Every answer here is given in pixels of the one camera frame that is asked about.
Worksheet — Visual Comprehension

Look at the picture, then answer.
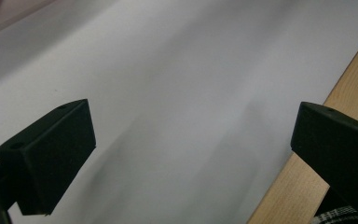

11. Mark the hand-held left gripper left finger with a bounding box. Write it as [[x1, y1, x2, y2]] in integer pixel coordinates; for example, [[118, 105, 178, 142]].
[[0, 98, 97, 217]]

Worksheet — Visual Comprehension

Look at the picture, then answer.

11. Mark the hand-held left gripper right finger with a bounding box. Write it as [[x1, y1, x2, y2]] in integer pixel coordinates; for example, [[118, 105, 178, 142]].
[[290, 101, 358, 217]]

